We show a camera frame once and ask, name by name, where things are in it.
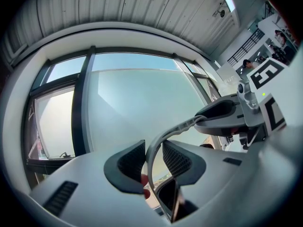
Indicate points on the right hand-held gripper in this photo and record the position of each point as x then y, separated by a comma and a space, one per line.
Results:
251, 107

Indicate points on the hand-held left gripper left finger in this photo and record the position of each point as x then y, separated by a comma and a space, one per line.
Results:
90, 174

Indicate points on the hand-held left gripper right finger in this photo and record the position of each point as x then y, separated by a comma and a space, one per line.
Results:
225, 178

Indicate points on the black stair railing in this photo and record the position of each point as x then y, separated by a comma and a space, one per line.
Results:
246, 47

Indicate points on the dark window frame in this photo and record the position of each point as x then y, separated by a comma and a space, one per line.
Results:
80, 103

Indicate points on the ceiling camera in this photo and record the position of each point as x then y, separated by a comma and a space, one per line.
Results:
221, 13

